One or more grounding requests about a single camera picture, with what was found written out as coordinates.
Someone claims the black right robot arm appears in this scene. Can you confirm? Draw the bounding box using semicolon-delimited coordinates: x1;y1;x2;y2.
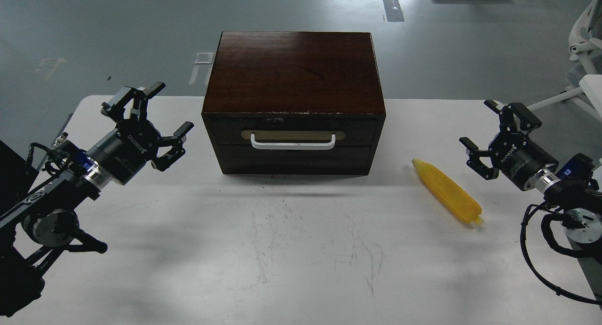
459;100;601;262

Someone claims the dark wooden drawer cabinet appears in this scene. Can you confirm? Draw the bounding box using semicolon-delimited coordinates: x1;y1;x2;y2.
201;32;386;176

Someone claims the yellow corn cob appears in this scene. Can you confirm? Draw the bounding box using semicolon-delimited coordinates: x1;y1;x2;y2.
412;159;483;226

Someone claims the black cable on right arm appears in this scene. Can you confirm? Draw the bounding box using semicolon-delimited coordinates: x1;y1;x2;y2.
520;202;602;307

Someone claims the white office chair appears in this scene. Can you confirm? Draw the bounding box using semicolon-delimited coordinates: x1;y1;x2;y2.
528;0;601;120

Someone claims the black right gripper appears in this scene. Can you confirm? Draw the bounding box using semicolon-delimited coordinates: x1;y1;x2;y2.
459;100;559;191

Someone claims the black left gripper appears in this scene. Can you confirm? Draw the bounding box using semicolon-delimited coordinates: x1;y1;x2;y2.
86;81;194;185

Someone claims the wooden drawer with white handle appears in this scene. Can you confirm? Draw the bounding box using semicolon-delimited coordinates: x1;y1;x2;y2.
205;118;379;146

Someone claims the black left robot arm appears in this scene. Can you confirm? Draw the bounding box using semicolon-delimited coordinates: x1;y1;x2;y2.
1;81;193;317

